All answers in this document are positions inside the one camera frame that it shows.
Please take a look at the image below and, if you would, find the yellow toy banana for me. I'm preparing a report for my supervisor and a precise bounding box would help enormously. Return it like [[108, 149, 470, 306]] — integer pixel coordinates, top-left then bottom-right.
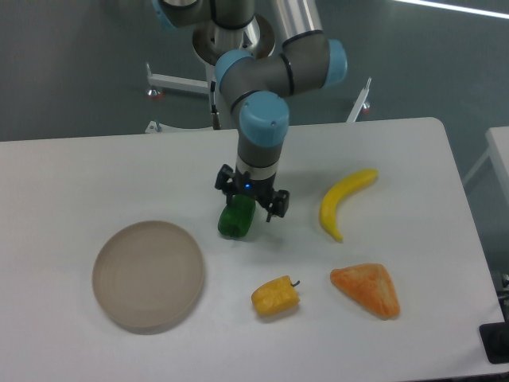
[[318, 168, 379, 242]]

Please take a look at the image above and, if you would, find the black cable on pedestal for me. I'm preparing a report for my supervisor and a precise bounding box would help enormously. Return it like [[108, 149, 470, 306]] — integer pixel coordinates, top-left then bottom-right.
[[208, 79, 222, 131]]

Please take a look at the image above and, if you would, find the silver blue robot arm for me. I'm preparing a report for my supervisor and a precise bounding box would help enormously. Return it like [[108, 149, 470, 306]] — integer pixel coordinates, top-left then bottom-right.
[[152, 1, 348, 218]]

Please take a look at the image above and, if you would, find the beige round plate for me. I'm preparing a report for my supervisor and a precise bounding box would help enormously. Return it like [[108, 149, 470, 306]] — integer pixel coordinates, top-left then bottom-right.
[[91, 220, 205, 334]]

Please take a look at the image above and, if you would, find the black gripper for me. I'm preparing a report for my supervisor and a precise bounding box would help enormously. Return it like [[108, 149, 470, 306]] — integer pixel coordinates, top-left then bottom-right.
[[215, 164, 289, 223]]

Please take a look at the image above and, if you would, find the orange triangular toy bread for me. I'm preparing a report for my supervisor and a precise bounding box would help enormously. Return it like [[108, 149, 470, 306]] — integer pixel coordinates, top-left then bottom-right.
[[329, 263, 401, 319]]

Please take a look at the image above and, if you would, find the green toy pepper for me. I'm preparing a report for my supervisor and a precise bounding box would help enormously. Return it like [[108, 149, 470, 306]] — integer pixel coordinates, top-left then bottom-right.
[[217, 195, 256, 239]]

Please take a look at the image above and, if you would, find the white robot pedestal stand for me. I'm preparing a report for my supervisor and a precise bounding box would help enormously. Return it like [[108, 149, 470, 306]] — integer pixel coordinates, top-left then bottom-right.
[[146, 1, 348, 130]]

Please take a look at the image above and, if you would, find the black device at table edge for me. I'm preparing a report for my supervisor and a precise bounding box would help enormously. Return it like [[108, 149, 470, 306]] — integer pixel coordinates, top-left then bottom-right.
[[479, 322, 508, 364]]

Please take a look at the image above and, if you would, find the yellow toy pepper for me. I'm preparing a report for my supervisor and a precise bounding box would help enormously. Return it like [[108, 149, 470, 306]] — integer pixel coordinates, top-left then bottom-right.
[[251, 275, 301, 317]]

